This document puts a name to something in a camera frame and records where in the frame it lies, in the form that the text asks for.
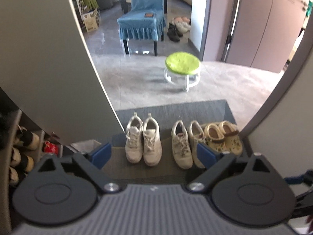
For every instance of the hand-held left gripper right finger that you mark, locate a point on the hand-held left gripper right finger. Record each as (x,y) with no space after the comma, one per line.
(207,155)

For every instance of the pink sliding door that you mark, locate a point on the pink sliding door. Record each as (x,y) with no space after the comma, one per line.
(264,24)

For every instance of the white perforated leather sneaker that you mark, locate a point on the white perforated leather sneaker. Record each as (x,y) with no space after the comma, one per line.
(196,133)
(182,149)

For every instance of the green round stool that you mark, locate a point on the green round stool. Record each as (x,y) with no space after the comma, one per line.
(183,62)

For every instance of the white cabinet door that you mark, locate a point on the white cabinet door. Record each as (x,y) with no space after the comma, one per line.
(49,53)

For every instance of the shoe cabinet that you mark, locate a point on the shoe cabinet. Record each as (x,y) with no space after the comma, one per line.
(15,117)

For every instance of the small brown patterned pouch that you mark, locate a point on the small brown patterned pouch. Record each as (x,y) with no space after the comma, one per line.
(149,15)

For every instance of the red shoe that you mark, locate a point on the red shoe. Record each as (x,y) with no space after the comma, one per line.
(50,147)

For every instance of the white mesh sneaker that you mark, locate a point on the white mesh sneaker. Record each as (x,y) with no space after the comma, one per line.
(152,149)
(134,146)

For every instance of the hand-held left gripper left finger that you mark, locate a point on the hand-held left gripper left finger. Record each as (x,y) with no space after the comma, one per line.
(101,155)

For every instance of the black ankle boot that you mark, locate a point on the black ankle boot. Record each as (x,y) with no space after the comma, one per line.
(179,30)
(173,33)

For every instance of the cardboard box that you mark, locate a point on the cardboard box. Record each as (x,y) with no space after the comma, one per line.
(91,22)

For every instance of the pink slipper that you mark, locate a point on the pink slipper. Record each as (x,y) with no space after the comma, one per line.
(176,20)
(185,19)

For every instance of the grey door mat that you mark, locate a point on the grey door mat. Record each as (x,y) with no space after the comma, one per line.
(171,110)

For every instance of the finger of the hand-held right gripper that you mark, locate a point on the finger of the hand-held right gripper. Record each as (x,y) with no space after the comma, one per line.
(294,179)

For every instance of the white sneaker with dark panels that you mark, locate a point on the white sneaker with dark panels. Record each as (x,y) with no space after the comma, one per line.
(30,139)
(14,179)
(24,161)

